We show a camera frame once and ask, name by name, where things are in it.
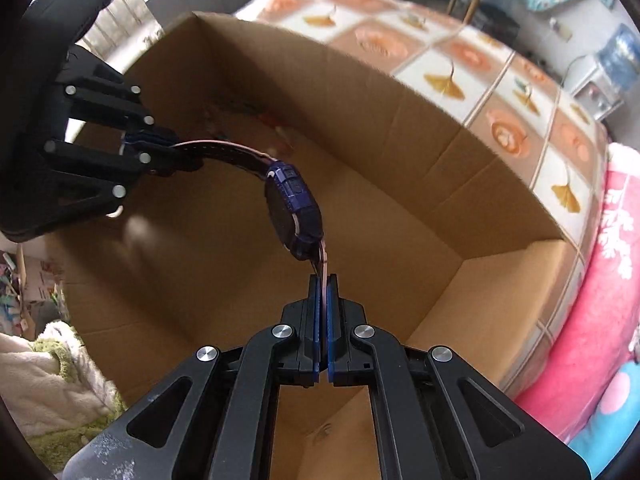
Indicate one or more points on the metal balcony railing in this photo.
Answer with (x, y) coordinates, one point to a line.
(125, 25)

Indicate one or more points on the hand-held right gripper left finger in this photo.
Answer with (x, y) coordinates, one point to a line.
(314, 320)

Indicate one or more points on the cardboard box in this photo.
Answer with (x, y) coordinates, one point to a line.
(400, 210)

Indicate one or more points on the white water dispenser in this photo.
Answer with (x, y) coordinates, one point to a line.
(595, 95)

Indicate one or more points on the ginkgo print bed sheet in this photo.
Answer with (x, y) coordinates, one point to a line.
(440, 80)

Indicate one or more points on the pink floral blanket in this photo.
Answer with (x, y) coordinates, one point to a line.
(590, 310)

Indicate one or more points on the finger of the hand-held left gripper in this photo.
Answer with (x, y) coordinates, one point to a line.
(100, 170)
(110, 105)

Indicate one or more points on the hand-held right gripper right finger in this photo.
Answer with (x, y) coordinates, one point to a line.
(331, 320)

